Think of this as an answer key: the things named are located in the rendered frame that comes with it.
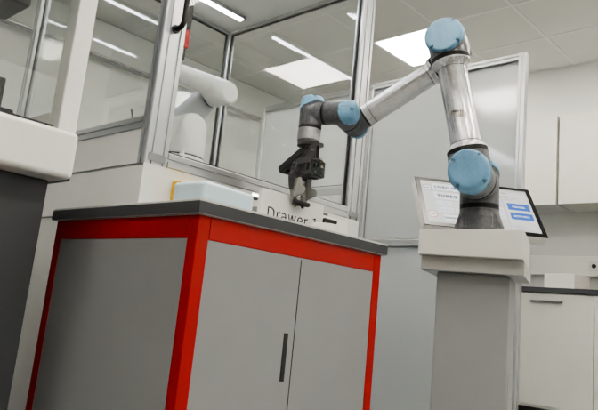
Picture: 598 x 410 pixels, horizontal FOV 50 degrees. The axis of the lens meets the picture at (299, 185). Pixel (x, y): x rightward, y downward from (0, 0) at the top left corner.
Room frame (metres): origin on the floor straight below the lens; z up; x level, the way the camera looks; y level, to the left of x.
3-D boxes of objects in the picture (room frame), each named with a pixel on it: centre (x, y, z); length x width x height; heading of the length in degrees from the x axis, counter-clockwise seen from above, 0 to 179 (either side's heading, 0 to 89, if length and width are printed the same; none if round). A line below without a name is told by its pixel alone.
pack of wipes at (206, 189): (1.32, 0.17, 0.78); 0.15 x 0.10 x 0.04; 142
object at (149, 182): (2.48, 0.44, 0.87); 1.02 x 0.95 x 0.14; 137
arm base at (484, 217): (1.89, -0.55, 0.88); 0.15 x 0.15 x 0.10
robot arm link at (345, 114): (1.97, -0.12, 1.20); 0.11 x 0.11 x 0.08; 65
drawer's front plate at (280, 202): (2.02, 0.01, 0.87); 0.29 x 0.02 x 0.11; 137
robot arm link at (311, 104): (1.99, -0.02, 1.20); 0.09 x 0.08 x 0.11; 65
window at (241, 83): (2.17, 0.11, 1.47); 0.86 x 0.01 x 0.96; 137
